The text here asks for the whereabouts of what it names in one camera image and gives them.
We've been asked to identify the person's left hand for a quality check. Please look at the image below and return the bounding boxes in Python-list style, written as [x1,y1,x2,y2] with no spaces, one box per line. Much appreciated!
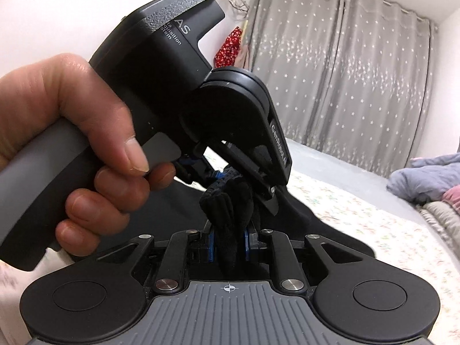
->
[0,53,177,258]

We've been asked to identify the grey star curtain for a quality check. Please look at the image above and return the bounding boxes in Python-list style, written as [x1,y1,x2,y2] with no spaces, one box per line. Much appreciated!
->
[244,0,440,179]

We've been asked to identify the pink hanging cloth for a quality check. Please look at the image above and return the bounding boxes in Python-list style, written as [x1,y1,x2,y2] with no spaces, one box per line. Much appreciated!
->
[239,41,255,70]

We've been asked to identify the blue grey blanket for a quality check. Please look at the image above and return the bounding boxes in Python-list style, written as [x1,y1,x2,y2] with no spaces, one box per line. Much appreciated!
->
[386,153,460,207]

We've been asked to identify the red floral bag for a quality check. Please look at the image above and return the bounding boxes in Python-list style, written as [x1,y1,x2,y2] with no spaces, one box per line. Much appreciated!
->
[214,27,246,69]

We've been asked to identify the floral bed sheet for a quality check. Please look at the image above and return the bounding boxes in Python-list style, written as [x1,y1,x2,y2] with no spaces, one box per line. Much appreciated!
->
[0,167,460,345]

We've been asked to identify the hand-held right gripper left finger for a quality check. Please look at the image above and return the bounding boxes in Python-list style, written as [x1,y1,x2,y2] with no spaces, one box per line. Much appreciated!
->
[95,229,218,292]

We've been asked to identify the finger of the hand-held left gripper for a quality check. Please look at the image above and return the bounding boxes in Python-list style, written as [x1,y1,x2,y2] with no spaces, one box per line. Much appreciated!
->
[206,139,289,217]
[178,151,238,188]

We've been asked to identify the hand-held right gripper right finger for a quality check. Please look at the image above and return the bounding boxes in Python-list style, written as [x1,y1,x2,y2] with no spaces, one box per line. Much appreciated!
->
[243,229,363,293]

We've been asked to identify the black pants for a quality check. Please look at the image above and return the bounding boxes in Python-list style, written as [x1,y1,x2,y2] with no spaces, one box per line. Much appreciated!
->
[68,176,375,283]

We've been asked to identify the large pink pillow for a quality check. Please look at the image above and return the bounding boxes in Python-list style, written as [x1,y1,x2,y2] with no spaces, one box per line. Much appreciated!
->
[441,187,460,212]

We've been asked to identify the grey bed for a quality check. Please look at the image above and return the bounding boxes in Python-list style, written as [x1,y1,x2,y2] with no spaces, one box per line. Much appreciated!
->
[285,139,460,256]

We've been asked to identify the grey quilt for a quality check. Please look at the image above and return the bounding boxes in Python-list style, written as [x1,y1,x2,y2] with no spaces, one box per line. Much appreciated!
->
[419,201,460,256]

